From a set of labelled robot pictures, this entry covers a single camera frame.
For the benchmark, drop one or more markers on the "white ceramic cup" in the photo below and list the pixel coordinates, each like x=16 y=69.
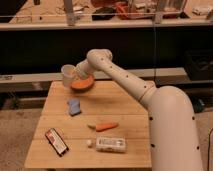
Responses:
x=69 y=74

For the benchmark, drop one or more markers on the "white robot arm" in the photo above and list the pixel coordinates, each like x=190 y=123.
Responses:
x=174 y=142

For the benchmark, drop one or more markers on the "orange ceramic bowl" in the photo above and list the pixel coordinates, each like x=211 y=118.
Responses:
x=82 y=84

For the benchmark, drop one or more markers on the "blue sponge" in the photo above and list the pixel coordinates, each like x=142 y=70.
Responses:
x=74 y=107

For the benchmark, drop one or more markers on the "wooden table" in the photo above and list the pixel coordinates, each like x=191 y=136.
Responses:
x=106 y=102

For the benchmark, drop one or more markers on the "orange toy carrot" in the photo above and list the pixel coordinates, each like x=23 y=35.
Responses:
x=103 y=126

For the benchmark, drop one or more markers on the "small white garlic clove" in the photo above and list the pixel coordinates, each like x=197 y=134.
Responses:
x=89 y=143

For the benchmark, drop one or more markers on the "red and black candy bar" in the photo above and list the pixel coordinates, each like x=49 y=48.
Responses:
x=56 y=142

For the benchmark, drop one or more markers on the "metal shelf rack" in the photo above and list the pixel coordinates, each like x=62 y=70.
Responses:
x=33 y=54

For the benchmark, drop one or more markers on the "black storage crate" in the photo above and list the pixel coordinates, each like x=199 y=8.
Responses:
x=198 y=64

